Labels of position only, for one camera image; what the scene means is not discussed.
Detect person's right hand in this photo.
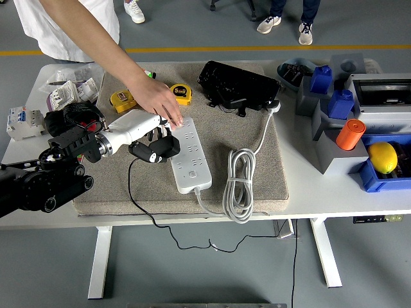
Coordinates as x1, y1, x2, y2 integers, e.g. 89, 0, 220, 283
128, 74, 184, 132

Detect thin black adapter cord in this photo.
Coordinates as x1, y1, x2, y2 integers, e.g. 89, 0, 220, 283
128, 157, 280, 253

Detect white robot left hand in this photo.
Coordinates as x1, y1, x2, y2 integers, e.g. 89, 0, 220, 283
107, 109, 176, 164

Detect white switch module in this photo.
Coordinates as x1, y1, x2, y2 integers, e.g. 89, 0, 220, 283
75, 78, 100, 104

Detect yellow tape measure black face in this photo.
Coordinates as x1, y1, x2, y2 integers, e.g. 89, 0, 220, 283
169, 83, 194, 106

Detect grey electrical distribution box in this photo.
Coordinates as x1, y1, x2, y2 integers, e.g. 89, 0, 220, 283
345, 73, 411, 135

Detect white circuit breaker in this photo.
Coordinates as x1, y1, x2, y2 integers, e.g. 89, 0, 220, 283
6, 106, 46, 142

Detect black binder clips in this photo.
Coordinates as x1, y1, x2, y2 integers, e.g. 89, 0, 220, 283
284, 64, 314, 87

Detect person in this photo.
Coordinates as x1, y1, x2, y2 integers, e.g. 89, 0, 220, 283
14, 0, 120, 64
256, 0, 322, 46
123, 0, 146, 24

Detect orange cylinder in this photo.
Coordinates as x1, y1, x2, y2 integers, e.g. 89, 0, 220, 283
335, 119, 367, 151

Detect black cloth bag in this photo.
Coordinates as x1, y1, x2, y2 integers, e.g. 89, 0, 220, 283
44, 101, 103, 139

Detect yellow lemon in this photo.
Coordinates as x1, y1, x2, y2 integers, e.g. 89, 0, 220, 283
367, 142, 399, 175

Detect blue peg block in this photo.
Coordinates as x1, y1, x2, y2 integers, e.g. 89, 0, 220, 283
309, 65, 334, 95
327, 89, 354, 120

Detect black part in bin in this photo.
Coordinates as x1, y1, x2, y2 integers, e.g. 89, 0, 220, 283
393, 142, 411, 178

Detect grey peg holder block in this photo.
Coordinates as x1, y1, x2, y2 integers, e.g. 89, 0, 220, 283
295, 76, 335, 117
329, 53, 365, 81
311, 101, 354, 142
315, 128, 370, 176

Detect grey-brown mat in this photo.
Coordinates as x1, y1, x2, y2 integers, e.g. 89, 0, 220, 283
73, 62, 290, 216

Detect clear plastic parts bag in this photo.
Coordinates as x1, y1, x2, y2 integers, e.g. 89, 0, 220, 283
39, 62, 105, 94

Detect white wall socket panel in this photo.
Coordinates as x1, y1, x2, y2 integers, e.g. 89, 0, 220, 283
48, 80, 80, 112

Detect white coiled power cord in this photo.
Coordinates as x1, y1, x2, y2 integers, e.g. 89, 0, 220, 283
192, 99, 283, 225

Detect white table leg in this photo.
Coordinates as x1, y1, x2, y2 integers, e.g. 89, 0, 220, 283
310, 218, 343, 289
87, 226, 113, 300

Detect black chair base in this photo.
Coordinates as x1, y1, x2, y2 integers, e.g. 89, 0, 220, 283
209, 0, 258, 22

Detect silver box under table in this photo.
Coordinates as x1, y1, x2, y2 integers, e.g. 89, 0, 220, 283
273, 219, 301, 239

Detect black plug adapter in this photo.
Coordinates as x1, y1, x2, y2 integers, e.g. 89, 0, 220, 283
150, 136, 182, 160

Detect black power adapter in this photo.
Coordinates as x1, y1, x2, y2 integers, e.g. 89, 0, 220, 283
215, 88, 249, 110

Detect yellow tape measure silver label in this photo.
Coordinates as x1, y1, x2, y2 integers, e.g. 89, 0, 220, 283
110, 89, 138, 114

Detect large black power strip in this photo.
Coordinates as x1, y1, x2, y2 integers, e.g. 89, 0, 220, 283
197, 60, 281, 112

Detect black table control panel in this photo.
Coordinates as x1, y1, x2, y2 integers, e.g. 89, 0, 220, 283
353, 214, 404, 225

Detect black hanging cable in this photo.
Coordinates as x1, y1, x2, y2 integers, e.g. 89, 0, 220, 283
290, 219, 299, 308

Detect beige fabric bundle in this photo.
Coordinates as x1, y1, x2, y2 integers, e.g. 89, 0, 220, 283
362, 57, 383, 75

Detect blue plastic bin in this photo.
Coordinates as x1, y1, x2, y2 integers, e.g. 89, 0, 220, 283
358, 133, 411, 193

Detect white power strip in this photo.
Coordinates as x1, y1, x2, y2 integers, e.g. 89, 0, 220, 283
162, 116, 213, 195

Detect blue-grey bowl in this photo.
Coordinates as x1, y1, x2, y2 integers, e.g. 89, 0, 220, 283
277, 57, 319, 93

